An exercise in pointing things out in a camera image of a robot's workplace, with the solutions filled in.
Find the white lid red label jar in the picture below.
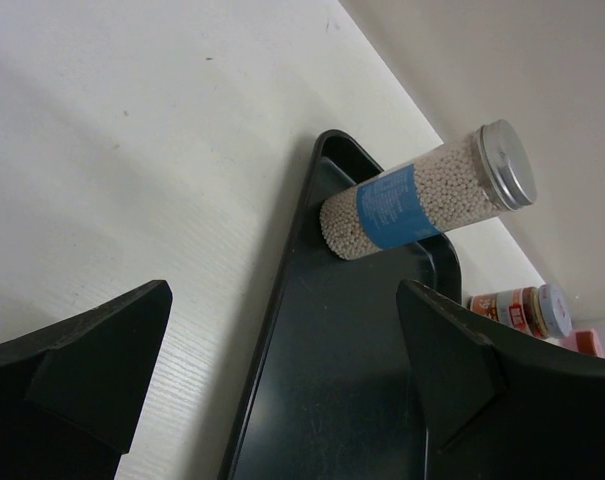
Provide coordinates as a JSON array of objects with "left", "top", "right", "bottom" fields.
[{"left": 468, "top": 284, "right": 573, "bottom": 340}]

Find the pink lid spice bottle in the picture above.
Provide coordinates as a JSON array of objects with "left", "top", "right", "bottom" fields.
[{"left": 560, "top": 328, "right": 605, "bottom": 358}]

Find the blue label silver lid jar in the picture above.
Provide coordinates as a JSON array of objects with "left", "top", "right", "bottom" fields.
[{"left": 319, "top": 120, "right": 537, "bottom": 260}]

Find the black plastic tray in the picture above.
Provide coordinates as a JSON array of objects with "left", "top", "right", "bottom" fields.
[{"left": 219, "top": 130, "right": 461, "bottom": 479}]

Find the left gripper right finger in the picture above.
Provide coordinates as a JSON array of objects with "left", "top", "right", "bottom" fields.
[{"left": 396, "top": 281, "right": 605, "bottom": 479}]

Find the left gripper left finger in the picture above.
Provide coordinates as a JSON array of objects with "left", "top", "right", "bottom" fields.
[{"left": 0, "top": 280, "right": 173, "bottom": 479}]

